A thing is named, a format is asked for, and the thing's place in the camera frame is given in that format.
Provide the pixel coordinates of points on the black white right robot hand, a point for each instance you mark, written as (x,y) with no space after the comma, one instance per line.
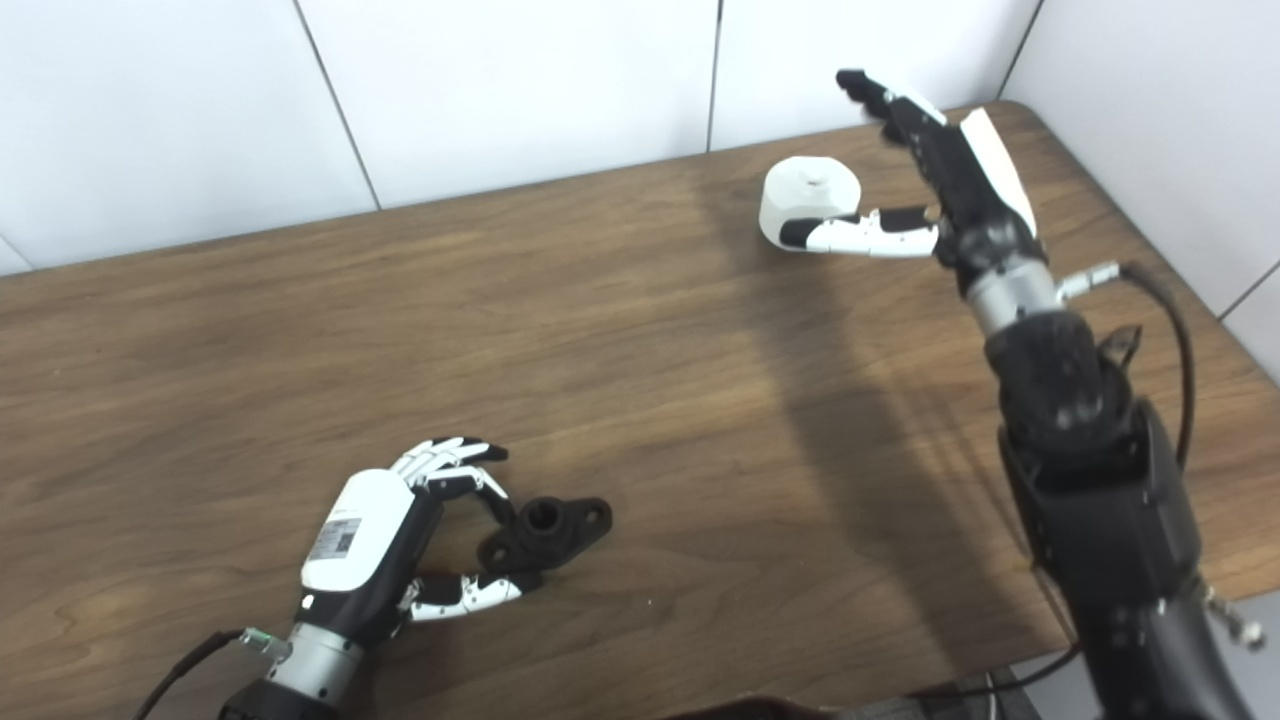
(975,190)

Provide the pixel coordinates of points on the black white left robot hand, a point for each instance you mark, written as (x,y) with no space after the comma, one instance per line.
(360,530)

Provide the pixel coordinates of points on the round white plastic piece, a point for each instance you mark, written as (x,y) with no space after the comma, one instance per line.
(800,190)

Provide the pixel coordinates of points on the black flanged holder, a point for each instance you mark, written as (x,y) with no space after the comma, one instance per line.
(560,530)

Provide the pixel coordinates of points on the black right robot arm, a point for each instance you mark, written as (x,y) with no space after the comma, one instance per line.
(1100,500)

